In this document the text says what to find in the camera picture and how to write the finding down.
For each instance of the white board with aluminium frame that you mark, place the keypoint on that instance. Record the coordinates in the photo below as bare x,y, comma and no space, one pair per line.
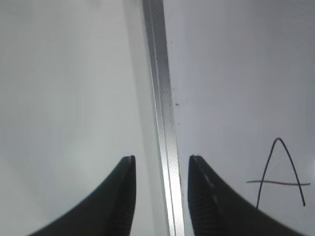
234,82

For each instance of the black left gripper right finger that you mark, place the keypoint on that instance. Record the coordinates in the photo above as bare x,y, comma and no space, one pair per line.
217,210

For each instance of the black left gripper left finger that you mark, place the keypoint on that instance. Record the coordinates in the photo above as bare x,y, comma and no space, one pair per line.
107,211

